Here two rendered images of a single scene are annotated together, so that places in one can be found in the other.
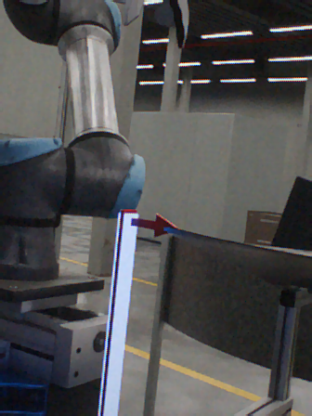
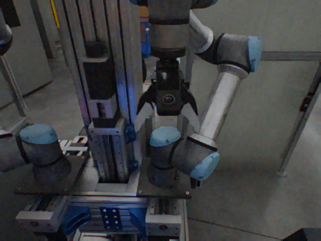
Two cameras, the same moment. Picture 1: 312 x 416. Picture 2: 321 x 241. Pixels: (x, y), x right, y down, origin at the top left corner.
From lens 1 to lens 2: 0.95 m
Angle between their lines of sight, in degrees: 63
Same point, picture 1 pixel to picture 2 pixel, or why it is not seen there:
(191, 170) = not seen: outside the picture
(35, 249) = (159, 177)
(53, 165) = (164, 151)
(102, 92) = (213, 112)
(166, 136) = not seen: outside the picture
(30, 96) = (311, 29)
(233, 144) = not seen: outside the picture
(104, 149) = (190, 150)
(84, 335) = (152, 224)
